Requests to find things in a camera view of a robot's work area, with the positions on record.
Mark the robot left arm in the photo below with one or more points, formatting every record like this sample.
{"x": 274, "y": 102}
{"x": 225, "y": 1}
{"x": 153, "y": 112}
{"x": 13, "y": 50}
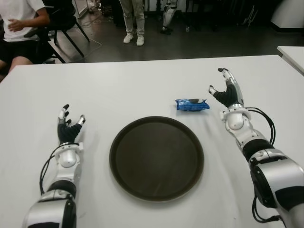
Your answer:
{"x": 66, "y": 159}

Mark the seated person white shirt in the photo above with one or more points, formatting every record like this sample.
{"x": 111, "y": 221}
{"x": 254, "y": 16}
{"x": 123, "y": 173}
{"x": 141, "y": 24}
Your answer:
{"x": 19, "y": 14}

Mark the white side table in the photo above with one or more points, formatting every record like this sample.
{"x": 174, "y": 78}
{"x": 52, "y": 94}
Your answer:
{"x": 294, "y": 54}

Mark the background humanoid robot legs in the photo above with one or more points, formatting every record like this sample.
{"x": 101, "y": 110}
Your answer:
{"x": 167, "y": 16}

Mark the standing person beige trousers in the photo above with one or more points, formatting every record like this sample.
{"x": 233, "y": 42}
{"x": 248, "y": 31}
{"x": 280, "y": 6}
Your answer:
{"x": 140, "y": 19}

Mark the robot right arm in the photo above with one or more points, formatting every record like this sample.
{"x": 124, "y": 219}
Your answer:
{"x": 249, "y": 135}

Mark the round dark brown tray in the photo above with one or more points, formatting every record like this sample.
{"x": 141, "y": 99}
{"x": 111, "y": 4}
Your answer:
{"x": 156, "y": 161}

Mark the blue Oreo packet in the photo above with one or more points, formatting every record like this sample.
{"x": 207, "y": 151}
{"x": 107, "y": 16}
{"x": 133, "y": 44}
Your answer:
{"x": 190, "y": 106}

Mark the folded metal racks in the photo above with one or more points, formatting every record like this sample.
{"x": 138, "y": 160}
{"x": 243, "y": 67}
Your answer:
{"x": 250, "y": 16}

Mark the black chair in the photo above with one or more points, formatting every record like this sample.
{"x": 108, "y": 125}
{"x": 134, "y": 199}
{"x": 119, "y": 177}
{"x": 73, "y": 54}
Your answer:
{"x": 61, "y": 19}

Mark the white upright panel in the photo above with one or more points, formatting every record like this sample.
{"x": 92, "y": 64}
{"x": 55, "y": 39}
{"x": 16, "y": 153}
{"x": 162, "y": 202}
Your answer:
{"x": 79, "y": 8}

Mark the white cabinet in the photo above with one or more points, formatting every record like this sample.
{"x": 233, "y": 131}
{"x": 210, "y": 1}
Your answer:
{"x": 289, "y": 14}

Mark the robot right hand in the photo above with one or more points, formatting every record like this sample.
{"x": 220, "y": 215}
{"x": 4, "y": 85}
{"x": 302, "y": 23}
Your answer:
{"x": 231, "y": 96}

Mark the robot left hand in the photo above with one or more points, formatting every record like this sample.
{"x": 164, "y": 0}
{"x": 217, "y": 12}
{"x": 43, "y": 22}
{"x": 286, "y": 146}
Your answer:
{"x": 67, "y": 133}

